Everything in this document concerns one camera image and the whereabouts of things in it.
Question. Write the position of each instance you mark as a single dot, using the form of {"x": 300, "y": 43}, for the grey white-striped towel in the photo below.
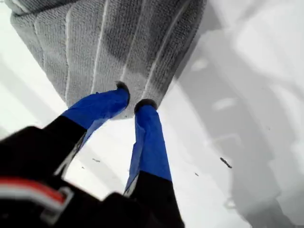
{"x": 95, "y": 47}

